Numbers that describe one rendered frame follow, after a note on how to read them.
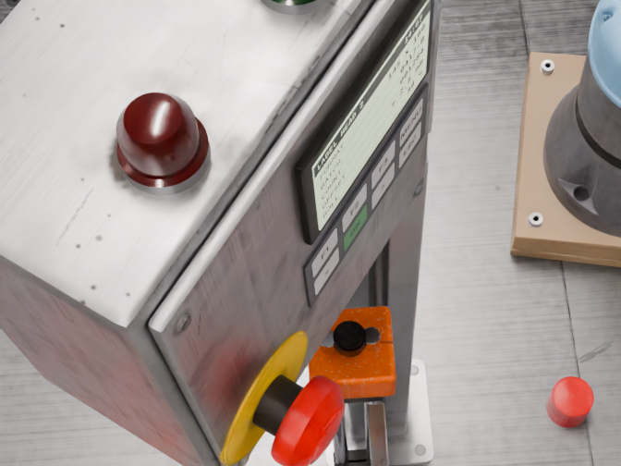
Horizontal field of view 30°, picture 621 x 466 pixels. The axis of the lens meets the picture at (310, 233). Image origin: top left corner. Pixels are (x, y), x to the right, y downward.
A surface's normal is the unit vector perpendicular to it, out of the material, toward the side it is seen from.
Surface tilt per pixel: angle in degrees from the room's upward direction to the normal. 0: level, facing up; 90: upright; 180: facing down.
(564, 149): 75
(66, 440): 0
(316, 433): 49
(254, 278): 90
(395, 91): 90
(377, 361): 0
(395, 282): 90
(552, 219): 3
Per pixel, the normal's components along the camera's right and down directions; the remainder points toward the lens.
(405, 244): 0.05, 0.91
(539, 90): -0.09, -0.38
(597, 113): -0.87, 0.47
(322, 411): 0.67, -0.06
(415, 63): 0.85, 0.46
